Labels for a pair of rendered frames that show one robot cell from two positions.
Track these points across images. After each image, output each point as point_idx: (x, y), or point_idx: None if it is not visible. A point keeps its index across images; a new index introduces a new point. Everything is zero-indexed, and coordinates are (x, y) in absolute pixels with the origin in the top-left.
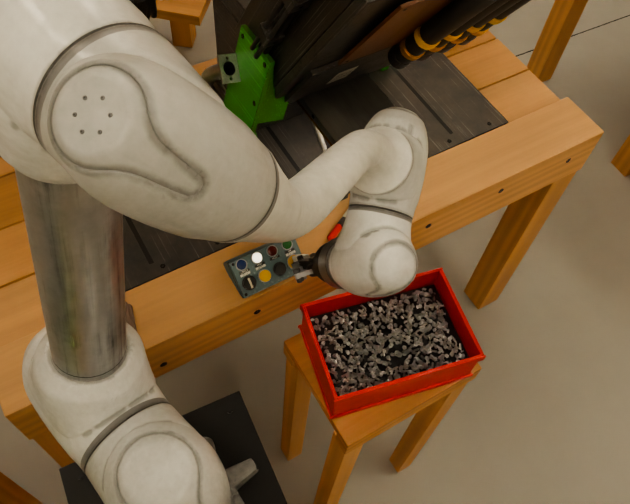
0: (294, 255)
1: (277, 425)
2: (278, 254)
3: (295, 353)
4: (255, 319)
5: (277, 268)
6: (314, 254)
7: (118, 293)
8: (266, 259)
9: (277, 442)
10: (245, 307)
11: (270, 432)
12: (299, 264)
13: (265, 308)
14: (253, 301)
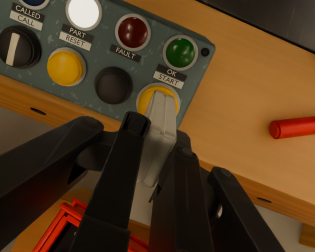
0: (168, 92)
1: (96, 172)
2: (139, 55)
3: (29, 228)
4: (39, 116)
5: (103, 81)
6: (182, 171)
7: None
8: (103, 38)
9: (84, 182)
10: None
11: (87, 172)
12: (103, 146)
13: (57, 119)
14: (15, 91)
